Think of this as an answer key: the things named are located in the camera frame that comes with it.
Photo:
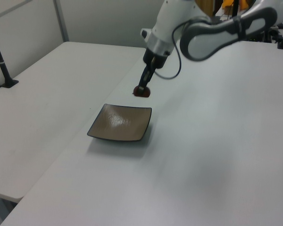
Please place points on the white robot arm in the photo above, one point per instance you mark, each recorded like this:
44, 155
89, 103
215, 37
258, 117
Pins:
202, 40

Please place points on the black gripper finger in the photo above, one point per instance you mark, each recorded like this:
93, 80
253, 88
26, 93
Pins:
152, 75
146, 77

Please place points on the grey metal partition post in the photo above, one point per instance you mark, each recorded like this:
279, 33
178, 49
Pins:
60, 21

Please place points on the orange yellow object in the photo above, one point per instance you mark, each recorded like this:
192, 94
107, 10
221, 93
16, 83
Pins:
227, 3

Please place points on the small round reddish-brown food item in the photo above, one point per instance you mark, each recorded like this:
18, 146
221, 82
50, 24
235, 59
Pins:
146, 93

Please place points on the black mini computer box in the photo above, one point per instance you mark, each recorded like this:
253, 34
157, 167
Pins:
255, 38

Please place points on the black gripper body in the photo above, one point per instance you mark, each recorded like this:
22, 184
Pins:
155, 58

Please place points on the square brown ceramic plate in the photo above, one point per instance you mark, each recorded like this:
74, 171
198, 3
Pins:
121, 123

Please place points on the brown wooden cabinet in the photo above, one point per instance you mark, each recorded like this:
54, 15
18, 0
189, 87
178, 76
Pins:
204, 5

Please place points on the black monitor stand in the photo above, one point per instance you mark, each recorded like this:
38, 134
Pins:
235, 7

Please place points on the black camera stand pole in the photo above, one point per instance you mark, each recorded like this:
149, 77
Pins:
1, 63

